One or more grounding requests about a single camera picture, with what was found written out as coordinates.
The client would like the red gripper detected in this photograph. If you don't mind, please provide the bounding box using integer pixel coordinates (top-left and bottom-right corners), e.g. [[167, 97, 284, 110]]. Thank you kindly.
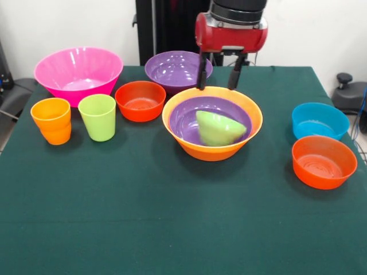
[[195, 13, 270, 91]]

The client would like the small green bowl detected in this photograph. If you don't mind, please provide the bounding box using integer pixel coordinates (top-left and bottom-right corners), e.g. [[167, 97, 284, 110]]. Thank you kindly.
[[196, 111, 248, 147]]

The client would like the purple bowl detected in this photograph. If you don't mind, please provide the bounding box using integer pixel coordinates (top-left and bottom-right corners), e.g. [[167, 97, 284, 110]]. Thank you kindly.
[[168, 96, 253, 146], [144, 50, 214, 94]]

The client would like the large orange bowl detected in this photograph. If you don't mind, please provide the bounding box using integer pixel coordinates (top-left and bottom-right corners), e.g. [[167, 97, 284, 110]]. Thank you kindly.
[[161, 85, 263, 162]]

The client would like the green cup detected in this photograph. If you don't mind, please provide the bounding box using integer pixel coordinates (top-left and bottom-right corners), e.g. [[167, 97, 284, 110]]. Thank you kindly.
[[77, 93, 117, 142]]

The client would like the large pink bowl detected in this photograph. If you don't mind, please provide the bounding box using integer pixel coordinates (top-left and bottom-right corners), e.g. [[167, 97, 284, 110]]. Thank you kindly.
[[33, 46, 124, 108]]

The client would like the small red bowl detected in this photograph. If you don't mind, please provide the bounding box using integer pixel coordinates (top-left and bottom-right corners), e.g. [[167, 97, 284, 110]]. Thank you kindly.
[[114, 80, 167, 123], [291, 135, 358, 190]]

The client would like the small blue bowl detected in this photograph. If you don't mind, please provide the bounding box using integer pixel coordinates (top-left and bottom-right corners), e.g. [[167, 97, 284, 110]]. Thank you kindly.
[[291, 102, 350, 141]]

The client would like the grey floor stand base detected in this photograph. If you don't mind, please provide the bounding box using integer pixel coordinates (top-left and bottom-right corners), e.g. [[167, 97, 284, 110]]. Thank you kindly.
[[332, 73, 367, 115], [0, 77, 36, 121]]

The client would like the dark green tablecloth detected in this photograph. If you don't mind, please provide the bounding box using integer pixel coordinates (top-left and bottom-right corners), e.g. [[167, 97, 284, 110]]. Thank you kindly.
[[0, 65, 367, 275]]

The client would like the orange cup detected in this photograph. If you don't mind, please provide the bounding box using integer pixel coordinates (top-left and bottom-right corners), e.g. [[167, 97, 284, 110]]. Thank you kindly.
[[30, 97, 72, 146]]

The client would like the black equipment case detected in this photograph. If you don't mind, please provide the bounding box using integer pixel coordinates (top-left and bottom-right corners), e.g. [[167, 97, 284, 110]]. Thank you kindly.
[[0, 40, 15, 90]]

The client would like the blue cable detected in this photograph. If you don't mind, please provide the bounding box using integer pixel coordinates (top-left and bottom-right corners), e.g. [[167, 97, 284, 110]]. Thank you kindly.
[[351, 85, 367, 161]]

